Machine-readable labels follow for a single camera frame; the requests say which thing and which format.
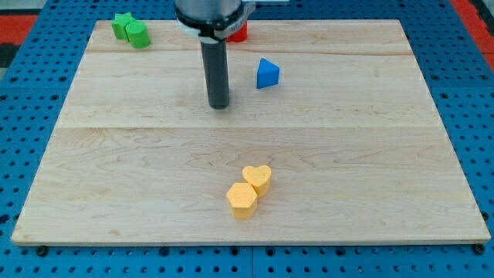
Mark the yellow hexagon block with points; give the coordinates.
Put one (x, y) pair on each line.
(242, 200)

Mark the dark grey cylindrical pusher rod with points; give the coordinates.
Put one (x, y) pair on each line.
(215, 65)

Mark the green cylinder block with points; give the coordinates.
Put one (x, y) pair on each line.
(137, 34)

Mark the blue triangle block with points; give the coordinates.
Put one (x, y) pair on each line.
(267, 74)

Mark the red star block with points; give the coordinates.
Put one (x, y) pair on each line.
(240, 36)

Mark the light wooden board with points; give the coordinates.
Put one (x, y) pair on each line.
(358, 152)

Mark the green star block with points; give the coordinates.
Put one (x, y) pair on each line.
(119, 23)

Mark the yellow heart block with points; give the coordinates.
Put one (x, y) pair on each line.
(258, 177)

